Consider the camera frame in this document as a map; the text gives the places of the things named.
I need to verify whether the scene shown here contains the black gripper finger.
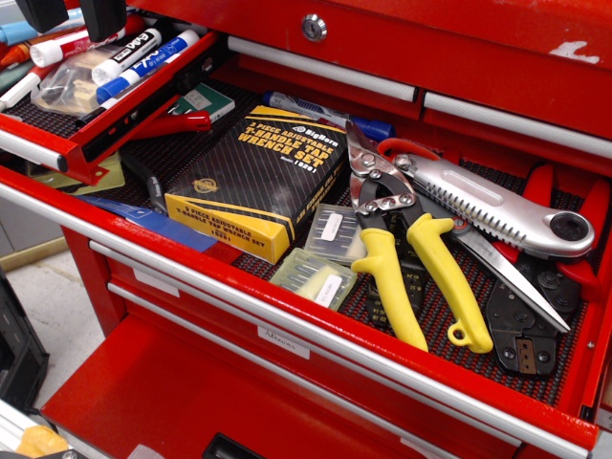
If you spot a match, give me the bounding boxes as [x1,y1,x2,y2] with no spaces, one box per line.
[79,0,127,42]
[16,0,69,33]

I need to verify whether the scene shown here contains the green staples box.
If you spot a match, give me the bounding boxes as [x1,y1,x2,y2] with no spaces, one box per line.
[167,83,235,123]

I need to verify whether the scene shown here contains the small red upper drawer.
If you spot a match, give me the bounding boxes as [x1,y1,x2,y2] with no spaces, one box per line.
[0,8,222,186]

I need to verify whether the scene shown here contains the silver drawer lock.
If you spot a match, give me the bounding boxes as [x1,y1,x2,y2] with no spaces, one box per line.
[301,13,327,42]

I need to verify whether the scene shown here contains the black yellow tap wrench box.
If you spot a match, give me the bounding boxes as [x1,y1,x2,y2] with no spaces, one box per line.
[165,105,348,263]

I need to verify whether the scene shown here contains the blue marker in drawer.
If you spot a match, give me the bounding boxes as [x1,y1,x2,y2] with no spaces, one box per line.
[263,91,396,142]

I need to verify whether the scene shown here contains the large open red drawer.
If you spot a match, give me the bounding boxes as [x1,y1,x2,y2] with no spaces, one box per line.
[1,113,611,458]

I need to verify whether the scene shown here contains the red white marker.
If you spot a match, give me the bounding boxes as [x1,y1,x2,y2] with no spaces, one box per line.
[30,14,144,68]

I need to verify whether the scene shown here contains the orange marker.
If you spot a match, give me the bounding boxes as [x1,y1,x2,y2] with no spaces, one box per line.
[1,28,86,66]

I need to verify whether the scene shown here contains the black cap expo marker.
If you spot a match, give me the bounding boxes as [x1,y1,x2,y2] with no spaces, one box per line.
[92,28,162,86]

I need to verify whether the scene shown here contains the blue cap expo marker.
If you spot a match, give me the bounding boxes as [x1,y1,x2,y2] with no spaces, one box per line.
[92,30,199,104]

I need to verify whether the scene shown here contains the clear plastic bag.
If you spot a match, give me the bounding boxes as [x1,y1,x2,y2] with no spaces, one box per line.
[31,45,120,117]

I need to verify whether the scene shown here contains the blue card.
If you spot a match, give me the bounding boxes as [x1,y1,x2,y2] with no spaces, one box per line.
[77,195,216,252]

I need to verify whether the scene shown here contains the red tool chest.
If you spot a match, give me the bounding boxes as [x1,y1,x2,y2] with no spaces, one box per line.
[0,0,612,459]

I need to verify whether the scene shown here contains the clear blade case upper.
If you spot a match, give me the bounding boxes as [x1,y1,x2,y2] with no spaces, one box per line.
[304,204,366,266]

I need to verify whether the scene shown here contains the clear blade case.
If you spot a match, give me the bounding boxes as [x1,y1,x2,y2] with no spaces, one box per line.
[270,248,358,311]
[304,204,366,266]

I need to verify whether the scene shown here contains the clear blade case lower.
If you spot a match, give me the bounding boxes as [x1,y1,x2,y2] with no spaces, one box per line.
[270,248,358,311]

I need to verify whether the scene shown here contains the black crate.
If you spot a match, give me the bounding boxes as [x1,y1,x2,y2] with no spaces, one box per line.
[1,271,50,414]

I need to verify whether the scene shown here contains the red handled pliers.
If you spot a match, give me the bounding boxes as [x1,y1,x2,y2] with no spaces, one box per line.
[132,112,211,140]

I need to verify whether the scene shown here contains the black handled pliers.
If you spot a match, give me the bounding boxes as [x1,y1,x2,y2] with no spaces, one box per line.
[120,152,168,216]

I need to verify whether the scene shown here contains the yellow handled tin snips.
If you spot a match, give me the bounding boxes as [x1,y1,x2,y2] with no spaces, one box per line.
[345,121,493,354]

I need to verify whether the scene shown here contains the red handled crimping tool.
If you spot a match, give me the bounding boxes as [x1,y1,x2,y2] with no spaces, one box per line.
[486,164,612,378]

